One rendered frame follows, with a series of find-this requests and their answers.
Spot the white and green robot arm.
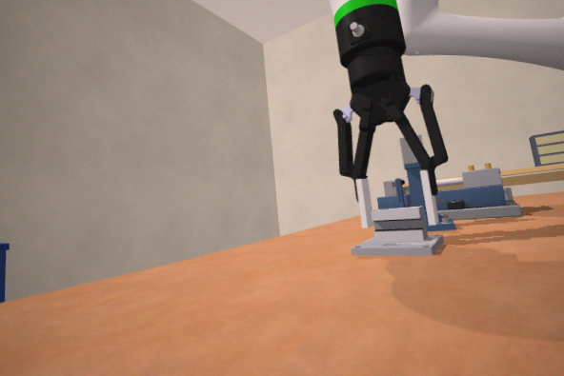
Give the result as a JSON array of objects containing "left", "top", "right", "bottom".
[{"left": 329, "top": 0, "right": 564, "bottom": 70}]

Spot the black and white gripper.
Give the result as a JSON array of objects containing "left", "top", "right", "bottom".
[{"left": 333, "top": 49, "right": 449, "bottom": 228}]

